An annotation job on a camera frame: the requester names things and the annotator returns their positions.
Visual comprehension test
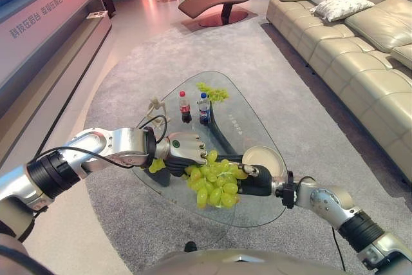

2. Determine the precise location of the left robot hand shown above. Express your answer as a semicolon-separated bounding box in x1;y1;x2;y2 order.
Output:
155;132;209;178

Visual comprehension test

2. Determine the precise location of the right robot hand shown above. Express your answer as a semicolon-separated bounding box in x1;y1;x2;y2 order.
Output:
216;158;274;197

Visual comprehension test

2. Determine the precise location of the green grape bunch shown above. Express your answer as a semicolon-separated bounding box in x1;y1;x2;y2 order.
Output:
148;149;249;210

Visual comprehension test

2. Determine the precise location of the beige round plate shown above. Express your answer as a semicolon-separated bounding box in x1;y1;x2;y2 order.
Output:
241;146;285;178

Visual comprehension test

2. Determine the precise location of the red cap cola bottle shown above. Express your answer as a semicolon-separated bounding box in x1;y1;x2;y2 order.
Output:
178;91;192;124

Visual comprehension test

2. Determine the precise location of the beige wooden figure ornament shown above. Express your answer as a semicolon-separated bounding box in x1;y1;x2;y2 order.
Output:
147;96;171;131

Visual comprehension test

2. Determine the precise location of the blue cap cola bottle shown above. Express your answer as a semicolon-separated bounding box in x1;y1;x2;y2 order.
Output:
198;92;212;126

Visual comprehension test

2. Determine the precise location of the glass coffee table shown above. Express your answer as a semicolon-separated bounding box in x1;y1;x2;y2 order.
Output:
131;70;289;228

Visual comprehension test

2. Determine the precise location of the yellow green plant sprig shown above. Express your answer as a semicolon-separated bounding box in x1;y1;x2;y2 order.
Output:
196;82;230;104

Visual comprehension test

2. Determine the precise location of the grey rug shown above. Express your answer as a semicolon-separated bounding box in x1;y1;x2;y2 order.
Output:
82;14;412;275

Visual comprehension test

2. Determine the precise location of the silver robot torso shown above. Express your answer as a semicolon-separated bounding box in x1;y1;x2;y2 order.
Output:
141;249;355;275

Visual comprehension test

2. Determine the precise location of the beige leather sofa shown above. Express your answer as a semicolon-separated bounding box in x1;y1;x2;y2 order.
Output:
266;0;412;179

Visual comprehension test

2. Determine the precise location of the grey tv console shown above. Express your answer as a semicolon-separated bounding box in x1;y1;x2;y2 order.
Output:
0;0;113;166

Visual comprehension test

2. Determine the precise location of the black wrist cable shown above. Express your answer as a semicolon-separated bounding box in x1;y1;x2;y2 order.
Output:
33;115;168;169

